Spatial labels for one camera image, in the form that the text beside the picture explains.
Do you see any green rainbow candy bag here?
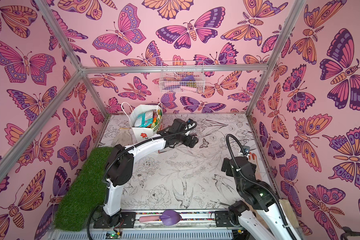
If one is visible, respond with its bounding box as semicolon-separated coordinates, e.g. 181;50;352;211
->
154;109;163;124

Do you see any teal mint candy bag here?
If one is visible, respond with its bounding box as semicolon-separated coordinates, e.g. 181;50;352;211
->
134;110;154;128

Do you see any orange Fox's fruits candy bag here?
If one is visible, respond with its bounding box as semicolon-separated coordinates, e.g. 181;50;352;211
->
150;116;161;128

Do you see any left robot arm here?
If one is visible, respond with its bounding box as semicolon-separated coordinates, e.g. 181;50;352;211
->
86;119;199;240

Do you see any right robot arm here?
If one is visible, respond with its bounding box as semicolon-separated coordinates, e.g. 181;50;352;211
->
221;134;301;240

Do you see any white paper gift bag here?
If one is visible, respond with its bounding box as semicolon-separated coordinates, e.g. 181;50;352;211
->
121;102;163;142

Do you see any orange and white garden glove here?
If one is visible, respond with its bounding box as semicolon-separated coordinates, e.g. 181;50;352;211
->
249;152;263;180

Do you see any purple trowel in basket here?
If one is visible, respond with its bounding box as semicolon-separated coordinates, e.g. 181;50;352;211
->
162;75;198;92

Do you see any grey knit glove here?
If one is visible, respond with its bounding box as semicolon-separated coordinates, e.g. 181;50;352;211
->
111;128;133;147

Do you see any beige work glove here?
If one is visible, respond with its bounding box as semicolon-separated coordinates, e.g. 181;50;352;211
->
280;199;299;228

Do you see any purple garden trowel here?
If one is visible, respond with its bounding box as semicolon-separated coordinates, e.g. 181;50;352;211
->
139;210;183;226

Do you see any green artificial grass mat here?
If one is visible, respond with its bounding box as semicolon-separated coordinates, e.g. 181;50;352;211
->
54;147;113;232

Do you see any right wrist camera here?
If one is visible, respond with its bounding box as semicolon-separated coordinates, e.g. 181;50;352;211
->
240;146;251;159

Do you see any white wire basket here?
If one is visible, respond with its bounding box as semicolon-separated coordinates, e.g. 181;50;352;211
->
158;60;206;94

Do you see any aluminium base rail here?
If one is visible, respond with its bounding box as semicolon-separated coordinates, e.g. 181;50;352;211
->
47;208;289;240

